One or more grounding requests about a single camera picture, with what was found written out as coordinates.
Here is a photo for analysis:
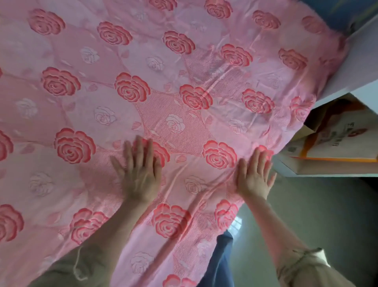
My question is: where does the person's right hand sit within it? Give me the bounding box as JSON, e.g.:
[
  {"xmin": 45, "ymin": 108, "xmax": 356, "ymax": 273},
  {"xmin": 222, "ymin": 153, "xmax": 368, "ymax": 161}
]
[{"xmin": 235, "ymin": 148, "xmax": 277, "ymax": 202}]

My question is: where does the person's left hand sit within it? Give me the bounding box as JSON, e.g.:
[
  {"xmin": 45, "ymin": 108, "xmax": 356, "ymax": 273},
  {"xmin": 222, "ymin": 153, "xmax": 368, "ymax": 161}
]
[{"xmin": 109, "ymin": 135, "xmax": 163, "ymax": 205}]

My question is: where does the pink rose print bedsheet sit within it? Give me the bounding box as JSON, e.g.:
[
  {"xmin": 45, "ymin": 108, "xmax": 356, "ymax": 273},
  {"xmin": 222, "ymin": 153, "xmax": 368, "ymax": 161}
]
[{"xmin": 0, "ymin": 0, "xmax": 350, "ymax": 287}]

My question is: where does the person's left forearm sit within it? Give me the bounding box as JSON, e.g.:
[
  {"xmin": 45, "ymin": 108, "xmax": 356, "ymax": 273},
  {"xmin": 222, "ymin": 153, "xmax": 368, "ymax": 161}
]
[{"xmin": 80, "ymin": 200, "xmax": 150, "ymax": 252}]

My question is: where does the person's right forearm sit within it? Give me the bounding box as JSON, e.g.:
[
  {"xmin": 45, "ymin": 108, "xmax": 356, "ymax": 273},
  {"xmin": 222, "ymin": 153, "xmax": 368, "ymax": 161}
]
[{"xmin": 244, "ymin": 196, "xmax": 310, "ymax": 258}]

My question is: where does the brown cardboard box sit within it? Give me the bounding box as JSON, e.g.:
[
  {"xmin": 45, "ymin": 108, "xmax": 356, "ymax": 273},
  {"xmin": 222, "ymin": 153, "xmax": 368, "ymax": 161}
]
[{"xmin": 291, "ymin": 99, "xmax": 352, "ymax": 142}]

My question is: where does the white and orange flat box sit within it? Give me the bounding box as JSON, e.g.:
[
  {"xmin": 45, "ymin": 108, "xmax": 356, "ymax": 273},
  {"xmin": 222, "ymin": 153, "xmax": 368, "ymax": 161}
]
[{"xmin": 288, "ymin": 102, "xmax": 378, "ymax": 163}]

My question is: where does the blue jeans leg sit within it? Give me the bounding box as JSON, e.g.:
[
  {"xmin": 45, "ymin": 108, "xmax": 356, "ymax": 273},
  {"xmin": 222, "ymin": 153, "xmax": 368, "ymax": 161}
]
[{"xmin": 197, "ymin": 231, "xmax": 234, "ymax": 287}]

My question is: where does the beige shirt sleeve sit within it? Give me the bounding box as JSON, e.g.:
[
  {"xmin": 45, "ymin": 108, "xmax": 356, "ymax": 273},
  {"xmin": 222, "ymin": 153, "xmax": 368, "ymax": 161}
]
[
  {"xmin": 28, "ymin": 237, "xmax": 126, "ymax": 287},
  {"xmin": 276, "ymin": 248, "xmax": 358, "ymax": 287}
]

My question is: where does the white shelf unit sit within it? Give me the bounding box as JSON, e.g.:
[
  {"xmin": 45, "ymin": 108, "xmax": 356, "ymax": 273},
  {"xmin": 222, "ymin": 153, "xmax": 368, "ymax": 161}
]
[{"xmin": 272, "ymin": 16, "xmax": 378, "ymax": 178}]

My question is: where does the blue fabric item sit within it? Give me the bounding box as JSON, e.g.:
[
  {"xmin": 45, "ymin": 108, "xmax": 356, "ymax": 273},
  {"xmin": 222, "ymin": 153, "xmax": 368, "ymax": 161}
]
[{"xmin": 298, "ymin": 0, "xmax": 378, "ymax": 33}]

